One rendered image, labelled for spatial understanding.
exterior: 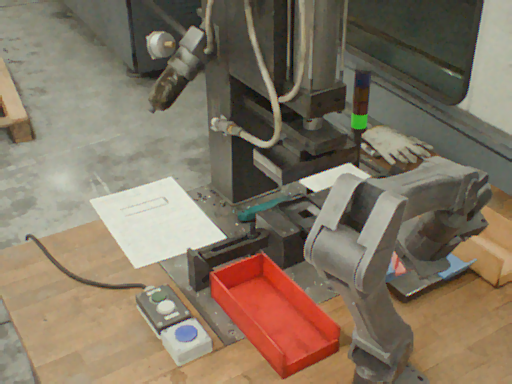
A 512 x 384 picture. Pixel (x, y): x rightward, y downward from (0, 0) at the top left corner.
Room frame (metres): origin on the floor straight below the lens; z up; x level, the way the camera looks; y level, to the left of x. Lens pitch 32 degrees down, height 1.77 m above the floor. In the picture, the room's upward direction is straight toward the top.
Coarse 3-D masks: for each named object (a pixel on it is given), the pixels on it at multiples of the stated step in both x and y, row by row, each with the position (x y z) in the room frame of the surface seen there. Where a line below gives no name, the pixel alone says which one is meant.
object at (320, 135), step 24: (264, 96) 1.33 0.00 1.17; (264, 120) 1.24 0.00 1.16; (288, 120) 1.21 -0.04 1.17; (312, 120) 1.15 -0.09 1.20; (288, 144) 1.14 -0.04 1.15; (312, 144) 1.10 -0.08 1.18; (336, 144) 1.12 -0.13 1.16; (264, 168) 1.11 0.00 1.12; (288, 168) 1.07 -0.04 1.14; (312, 168) 1.10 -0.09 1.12
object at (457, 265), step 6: (450, 258) 1.08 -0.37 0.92; (456, 258) 1.08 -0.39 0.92; (456, 264) 1.06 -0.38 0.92; (462, 264) 1.06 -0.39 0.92; (468, 264) 1.03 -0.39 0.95; (450, 270) 1.04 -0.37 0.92; (456, 270) 1.01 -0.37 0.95; (462, 270) 1.04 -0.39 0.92; (444, 276) 1.02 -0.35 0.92; (450, 276) 1.02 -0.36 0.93
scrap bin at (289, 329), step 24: (240, 264) 1.02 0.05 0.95; (264, 264) 1.04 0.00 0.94; (216, 288) 0.97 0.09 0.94; (240, 288) 1.01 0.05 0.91; (264, 288) 1.01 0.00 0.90; (288, 288) 0.97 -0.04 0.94; (240, 312) 0.89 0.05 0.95; (264, 312) 0.94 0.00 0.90; (288, 312) 0.94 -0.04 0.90; (312, 312) 0.90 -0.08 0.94; (264, 336) 0.83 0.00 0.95; (288, 336) 0.88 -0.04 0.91; (312, 336) 0.88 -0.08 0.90; (336, 336) 0.85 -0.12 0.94; (288, 360) 0.82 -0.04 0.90; (312, 360) 0.81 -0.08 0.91
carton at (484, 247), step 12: (420, 216) 1.20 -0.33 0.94; (492, 216) 1.18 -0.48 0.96; (492, 228) 1.17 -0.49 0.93; (504, 228) 1.15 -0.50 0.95; (468, 240) 1.09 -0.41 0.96; (480, 240) 1.16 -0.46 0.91; (492, 240) 1.16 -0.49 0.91; (504, 240) 1.15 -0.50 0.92; (456, 252) 1.11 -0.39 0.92; (468, 252) 1.08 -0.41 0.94; (480, 252) 1.06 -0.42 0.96; (492, 252) 1.04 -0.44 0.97; (504, 252) 1.12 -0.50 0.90; (480, 264) 1.05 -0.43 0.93; (492, 264) 1.03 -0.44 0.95; (504, 264) 1.08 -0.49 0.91; (480, 276) 1.05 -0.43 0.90; (492, 276) 1.03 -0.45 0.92; (504, 276) 1.02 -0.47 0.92
